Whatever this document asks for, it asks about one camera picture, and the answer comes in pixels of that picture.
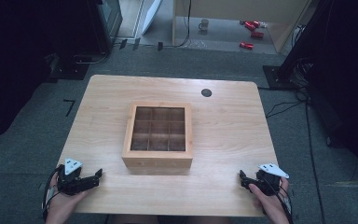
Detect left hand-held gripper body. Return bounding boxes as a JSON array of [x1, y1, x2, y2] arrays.
[[57, 157, 90, 197]]

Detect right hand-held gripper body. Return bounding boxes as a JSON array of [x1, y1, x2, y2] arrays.
[[255, 163, 290, 197]]

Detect wooden compartment box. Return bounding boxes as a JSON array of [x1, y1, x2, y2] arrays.
[[121, 102, 194, 171]]

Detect person's right hand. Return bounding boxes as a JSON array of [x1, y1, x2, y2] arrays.
[[248, 177, 294, 224]]

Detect person's left hand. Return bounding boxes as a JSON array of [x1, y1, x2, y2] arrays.
[[44, 173, 91, 224]]

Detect black flat stand base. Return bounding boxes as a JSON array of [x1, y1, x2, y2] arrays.
[[47, 54, 90, 81]]

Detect black cabinet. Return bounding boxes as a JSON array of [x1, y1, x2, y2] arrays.
[[86, 0, 124, 54]]

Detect white board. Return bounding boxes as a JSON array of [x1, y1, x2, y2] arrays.
[[141, 0, 163, 35]]

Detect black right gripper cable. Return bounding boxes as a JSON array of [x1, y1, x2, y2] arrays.
[[260, 173, 295, 224]]

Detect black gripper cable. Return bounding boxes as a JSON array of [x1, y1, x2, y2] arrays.
[[41, 165, 65, 220], [260, 173, 295, 224]]

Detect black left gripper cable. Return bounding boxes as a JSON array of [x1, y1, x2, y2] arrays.
[[41, 165, 65, 220]]

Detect black floor cables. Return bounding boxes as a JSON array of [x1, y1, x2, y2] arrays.
[[257, 57, 326, 224]]

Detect black stand base plate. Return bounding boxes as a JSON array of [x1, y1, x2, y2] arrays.
[[262, 64, 296, 91]]

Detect black hanging cable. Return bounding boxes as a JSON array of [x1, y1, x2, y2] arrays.
[[164, 0, 193, 49]]

